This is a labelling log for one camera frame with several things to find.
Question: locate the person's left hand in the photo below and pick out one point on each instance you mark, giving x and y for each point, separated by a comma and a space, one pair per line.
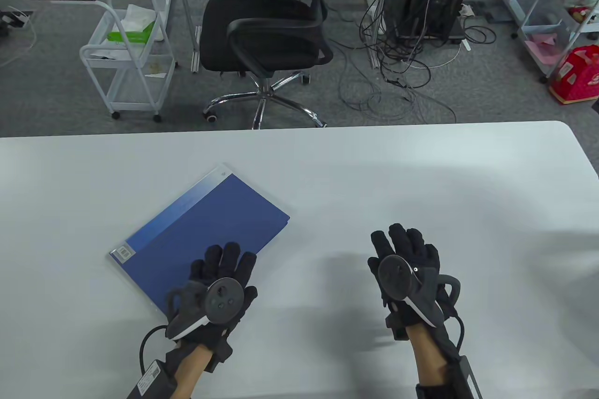
224, 263

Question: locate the person's right hand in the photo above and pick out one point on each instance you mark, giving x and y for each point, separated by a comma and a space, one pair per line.
407, 242

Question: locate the blue file folder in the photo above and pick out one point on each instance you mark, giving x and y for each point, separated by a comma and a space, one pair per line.
210, 212

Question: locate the person's left forearm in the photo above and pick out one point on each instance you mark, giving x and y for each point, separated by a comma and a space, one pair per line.
192, 371

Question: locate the black left hand controller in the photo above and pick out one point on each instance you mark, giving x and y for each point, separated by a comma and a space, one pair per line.
224, 301

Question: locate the black hand controller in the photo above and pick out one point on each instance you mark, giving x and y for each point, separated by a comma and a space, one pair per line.
224, 301
393, 277

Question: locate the black right hand controller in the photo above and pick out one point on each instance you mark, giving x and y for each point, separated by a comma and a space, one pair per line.
393, 277

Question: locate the black left wrist sensor box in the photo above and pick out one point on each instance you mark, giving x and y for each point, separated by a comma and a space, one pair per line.
149, 378

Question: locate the black wrist sensor box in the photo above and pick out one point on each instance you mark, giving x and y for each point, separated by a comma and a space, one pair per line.
149, 378
470, 375

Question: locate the black right wrist sensor box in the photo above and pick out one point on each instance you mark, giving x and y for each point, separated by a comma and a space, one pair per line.
470, 375

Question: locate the pink paper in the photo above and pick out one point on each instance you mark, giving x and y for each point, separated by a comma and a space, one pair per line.
545, 50

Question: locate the black office chair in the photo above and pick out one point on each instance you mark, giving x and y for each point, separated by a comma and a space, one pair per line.
262, 29

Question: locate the red gift bag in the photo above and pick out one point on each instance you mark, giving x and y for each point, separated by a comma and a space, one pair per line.
578, 76

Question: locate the white crumpled paper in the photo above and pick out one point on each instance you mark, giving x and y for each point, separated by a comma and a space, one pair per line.
110, 54

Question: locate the green tissue box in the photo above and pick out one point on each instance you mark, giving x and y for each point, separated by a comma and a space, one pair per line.
131, 36

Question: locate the white shelf rack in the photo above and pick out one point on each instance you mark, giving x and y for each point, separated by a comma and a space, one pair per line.
552, 27

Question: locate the floor power strip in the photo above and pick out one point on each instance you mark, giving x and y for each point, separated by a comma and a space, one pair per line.
14, 18

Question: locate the white desk leg frame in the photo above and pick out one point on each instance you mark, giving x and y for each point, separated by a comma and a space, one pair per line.
373, 43

